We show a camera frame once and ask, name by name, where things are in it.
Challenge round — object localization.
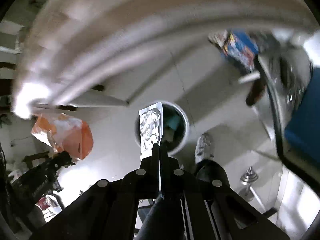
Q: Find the grey fuzzy left slipper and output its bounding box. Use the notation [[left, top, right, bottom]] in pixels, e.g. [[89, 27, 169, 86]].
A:
[[194, 133, 214, 164]]

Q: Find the black curved chair armrest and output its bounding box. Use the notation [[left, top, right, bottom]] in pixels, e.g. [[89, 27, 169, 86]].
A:
[[254, 54, 319, 184]]

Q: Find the white round trash bin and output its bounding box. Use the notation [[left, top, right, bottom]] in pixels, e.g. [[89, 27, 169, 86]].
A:
[[135, 101, 190, 159]]

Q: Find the black red slipper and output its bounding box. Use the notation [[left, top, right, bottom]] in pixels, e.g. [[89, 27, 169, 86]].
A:
[[246, 79, 266, 107]]

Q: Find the chrome dumbbell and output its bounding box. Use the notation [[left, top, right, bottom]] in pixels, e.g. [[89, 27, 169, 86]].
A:
[[239, 166, 259, 202]]

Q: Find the orange white plastic bag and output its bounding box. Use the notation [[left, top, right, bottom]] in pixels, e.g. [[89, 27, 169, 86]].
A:
[[31, 114, 93, 160]]

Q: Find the blue snack carton box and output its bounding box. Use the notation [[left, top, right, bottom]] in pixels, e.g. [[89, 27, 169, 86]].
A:
[[221, 30, 259, 74]]

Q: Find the white pipe rod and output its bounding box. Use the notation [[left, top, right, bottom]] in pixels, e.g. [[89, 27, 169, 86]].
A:
[[238, 71, 260, 84]]

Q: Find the teal trash in bin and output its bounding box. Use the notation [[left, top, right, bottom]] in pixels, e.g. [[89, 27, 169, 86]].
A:
[[165, 116, 181, 131]]

